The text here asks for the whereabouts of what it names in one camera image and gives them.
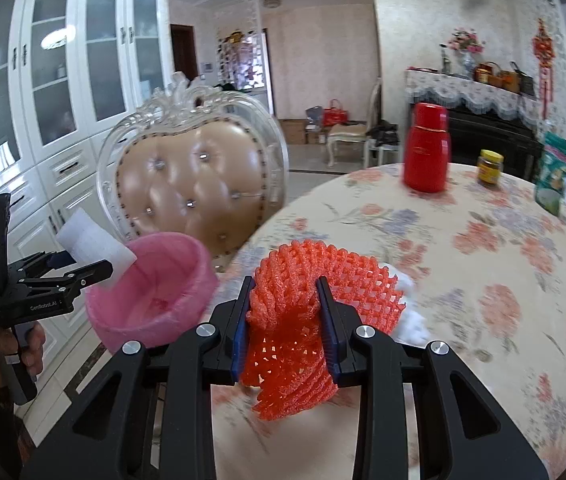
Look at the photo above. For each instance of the white lattice screen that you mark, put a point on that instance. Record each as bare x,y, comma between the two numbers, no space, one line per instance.
258,55

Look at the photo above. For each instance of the orange wicker basket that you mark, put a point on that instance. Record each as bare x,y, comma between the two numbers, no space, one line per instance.
508,81

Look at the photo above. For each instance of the floral tablecloth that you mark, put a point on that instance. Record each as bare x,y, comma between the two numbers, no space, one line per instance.
488,270

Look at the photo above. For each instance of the stool with dark clothes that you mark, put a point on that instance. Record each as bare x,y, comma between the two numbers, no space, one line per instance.
385,135

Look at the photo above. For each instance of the red knot wall hanging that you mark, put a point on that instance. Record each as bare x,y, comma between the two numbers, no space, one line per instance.
543,50

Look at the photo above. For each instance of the tufted beige dining chair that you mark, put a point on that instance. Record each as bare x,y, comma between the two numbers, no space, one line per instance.
188,175

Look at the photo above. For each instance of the dark wooden door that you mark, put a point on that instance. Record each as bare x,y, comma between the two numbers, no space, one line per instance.
185,52

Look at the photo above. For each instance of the red gift bag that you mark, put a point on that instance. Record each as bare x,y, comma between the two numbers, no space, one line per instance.
335,116

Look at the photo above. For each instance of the cardboard box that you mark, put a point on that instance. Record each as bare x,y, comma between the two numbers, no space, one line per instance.
293,131

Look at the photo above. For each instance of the green snack packet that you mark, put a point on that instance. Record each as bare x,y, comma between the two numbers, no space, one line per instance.
555,170

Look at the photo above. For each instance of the floral lace piano cover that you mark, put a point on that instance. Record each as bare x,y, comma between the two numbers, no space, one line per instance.
463,91

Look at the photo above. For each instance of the vase of pink flowers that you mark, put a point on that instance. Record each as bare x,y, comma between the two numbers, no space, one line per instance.
467,47

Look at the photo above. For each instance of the black piano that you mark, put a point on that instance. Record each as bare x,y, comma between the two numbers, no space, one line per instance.
493,145

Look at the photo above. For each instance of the small crumpled white tissue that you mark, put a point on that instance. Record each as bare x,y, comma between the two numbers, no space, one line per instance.
413,330

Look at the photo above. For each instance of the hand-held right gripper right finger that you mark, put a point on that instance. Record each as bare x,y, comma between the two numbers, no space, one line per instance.
330,346

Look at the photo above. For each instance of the yellow lid glass jar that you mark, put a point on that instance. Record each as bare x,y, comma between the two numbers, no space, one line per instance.
491,170

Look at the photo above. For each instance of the white glass door cabinet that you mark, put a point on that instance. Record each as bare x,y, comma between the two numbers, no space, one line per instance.
63,85

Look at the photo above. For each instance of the red thermos flask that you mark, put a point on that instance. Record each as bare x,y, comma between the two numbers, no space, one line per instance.
425,155

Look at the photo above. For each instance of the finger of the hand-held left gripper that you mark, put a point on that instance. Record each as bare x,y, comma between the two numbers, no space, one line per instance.
38,262
78,276

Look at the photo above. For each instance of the white cushioned chair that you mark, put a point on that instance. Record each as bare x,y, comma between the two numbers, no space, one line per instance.
348,132

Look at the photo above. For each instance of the white foam sheet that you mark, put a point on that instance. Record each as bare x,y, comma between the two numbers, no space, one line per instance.
93,245

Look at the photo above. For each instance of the orange foam fruit net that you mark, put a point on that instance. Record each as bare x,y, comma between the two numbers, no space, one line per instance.
288,280

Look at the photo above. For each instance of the pink lined waste bin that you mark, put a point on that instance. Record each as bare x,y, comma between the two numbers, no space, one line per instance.
183,280

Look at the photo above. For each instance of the brown wicker basket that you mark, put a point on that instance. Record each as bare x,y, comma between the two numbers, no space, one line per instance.
487,75

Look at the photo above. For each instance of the black handbag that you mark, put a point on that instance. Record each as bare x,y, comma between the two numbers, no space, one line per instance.
525,82

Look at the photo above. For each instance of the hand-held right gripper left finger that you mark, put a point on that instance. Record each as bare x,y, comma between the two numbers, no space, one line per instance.
237,346

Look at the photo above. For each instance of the grey paper bag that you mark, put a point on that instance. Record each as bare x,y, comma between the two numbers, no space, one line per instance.
314,116

